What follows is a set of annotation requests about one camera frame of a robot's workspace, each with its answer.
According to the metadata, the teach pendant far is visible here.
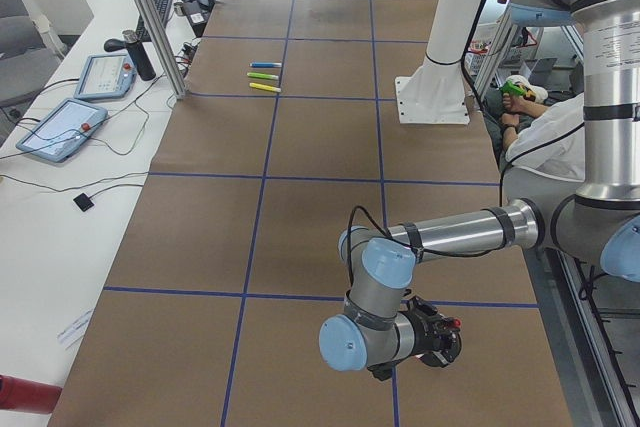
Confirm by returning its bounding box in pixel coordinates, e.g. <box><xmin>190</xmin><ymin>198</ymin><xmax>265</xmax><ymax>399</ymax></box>
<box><xmin>74</xmin><ymin>53</ymin><xmax>137</xmax><ymax>101</ymax></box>

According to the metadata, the black mesh pen cup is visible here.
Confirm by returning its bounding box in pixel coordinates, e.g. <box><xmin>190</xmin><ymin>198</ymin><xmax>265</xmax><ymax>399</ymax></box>
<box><xmin>420</xmin><ymin>317</ymin><xmax>462</xmax><ymax>368</ymax></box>

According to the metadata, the teach pendant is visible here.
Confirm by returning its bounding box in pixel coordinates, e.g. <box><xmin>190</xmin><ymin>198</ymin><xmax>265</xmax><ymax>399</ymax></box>
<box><xmin>16</xmin><ymin>98</ymin><xmax>108</xmax><ymax>163</ymax></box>
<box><xmin>74</xmin><ymin>53</ymin><xmax>137</xmax><ymax>101</ymax></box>

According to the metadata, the black water bottle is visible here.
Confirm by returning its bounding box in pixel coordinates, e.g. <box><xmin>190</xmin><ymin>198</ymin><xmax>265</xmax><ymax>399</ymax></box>
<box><xmin>122</xmin><ymin>30</ymin><xmax>156</xmax><ymax>81</ymax></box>

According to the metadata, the small black square pad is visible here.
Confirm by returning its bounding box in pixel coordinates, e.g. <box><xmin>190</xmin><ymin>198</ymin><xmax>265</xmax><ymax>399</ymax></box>
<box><xmin>73</xmin><ymin>193</ymin><xmax>94</xmax><ymax>212</ymax></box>

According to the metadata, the yellow marker pen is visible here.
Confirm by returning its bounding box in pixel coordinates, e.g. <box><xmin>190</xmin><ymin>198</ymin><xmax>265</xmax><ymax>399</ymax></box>
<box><xmin>249</xmin><ymin>82</ymin><xmax>282</xmax><ymax>93</ymax></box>

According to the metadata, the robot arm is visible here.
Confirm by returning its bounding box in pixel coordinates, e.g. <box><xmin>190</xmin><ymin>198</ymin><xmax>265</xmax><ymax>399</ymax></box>
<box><xmin>319</xmin><ymin>0</ymin><xmax>639</xmax><ymax>380</ymax></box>

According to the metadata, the black keyboard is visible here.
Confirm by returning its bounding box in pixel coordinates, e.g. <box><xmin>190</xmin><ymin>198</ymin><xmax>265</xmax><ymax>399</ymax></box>
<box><xmin>133</xmin><ymin>0</ymin><xmax>175</xmax><ymax>44</ymax></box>

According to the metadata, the red fire extinguisher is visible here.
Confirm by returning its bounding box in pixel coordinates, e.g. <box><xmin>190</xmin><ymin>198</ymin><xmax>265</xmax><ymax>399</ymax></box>
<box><xmin>0</xmin><ymin>375</ymin><xmax>62</xmax><ymax>414</ymax></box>

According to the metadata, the teach pendant near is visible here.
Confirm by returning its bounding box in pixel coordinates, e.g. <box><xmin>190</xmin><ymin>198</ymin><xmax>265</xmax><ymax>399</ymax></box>
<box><xmin>16</xmin><ymin>98</ymin><xmax>108</xmax><ymax>163</ymax></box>

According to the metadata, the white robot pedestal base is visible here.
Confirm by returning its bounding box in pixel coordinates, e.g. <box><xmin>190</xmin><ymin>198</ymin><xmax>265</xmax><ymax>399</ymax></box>
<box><xmin>395</xmin><ymin>0</ymin><xmax>482</xmax><ymax>125</ymax></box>

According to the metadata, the aluminium frame post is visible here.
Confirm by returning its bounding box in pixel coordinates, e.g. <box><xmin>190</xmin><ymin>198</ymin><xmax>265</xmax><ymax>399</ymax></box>
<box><xmin>134</xmin><ymin>0</ymin><xmax>186</xmax><ymax>100</ymax></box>

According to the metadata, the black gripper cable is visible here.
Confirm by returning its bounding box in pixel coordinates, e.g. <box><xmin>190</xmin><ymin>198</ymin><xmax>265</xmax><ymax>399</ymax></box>
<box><xmin>347</xmin><ymin>0</ymin><xmax>586</xmax><ymax>288</ymax></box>

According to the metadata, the seated person white shirt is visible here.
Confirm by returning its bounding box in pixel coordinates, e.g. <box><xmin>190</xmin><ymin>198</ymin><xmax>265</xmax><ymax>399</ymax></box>
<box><xmin>501</xmin><ymin>75</ymin><xmax>585</xmax><ymax>181</ymax></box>

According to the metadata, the blue marker pen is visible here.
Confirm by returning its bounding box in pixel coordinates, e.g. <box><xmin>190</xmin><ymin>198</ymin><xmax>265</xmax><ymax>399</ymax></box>
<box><xmin>249</xmin><ymin>62</ymin><xmax>283</xmax><ymax>69</ymax></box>

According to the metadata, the green marker pen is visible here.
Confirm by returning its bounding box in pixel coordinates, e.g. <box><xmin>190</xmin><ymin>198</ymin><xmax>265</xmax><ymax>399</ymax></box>
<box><xmin>246</xmin><ymin>72</ymin><xmax>280</xmax><ymax>81</ymax></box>

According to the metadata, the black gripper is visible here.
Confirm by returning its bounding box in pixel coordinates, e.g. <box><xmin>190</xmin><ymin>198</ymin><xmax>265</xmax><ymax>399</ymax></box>
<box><xmin>367</xmin><ymin>296</ymin><xmax>462</xmax><ymax>380</ymax></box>

